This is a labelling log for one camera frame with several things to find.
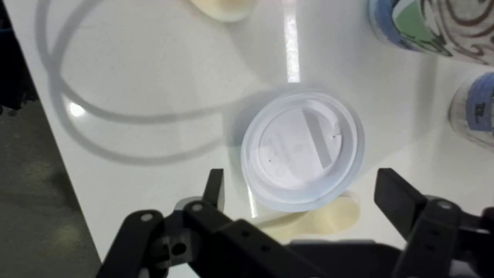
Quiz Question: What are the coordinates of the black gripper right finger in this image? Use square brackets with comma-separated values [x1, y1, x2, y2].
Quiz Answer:
[373, 167, 494, 278]

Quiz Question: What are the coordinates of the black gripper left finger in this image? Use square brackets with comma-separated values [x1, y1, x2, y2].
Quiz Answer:
[97, 169, 330, 278]

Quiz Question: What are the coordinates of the white plastic cup lid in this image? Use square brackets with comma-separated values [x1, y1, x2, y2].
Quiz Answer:
[239, 90, 367, 214]

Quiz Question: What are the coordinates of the cream plastic spoon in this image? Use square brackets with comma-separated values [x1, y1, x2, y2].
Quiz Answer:
[252, 191, 363, 245]

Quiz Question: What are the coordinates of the blue banded paper cup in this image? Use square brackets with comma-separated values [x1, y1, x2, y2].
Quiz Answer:
[448, 70, 494, 152]

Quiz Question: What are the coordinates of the swirl patterned paper cup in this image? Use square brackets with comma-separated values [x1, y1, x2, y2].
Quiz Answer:
[366, 0, 494, 69]

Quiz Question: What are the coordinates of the dark wood cabinet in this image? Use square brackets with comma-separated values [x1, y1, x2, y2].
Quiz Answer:
[0, 0, 51, 118]

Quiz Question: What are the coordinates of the cream white bowl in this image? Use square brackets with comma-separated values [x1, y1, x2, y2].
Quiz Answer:
[187, 0, 259, 24]

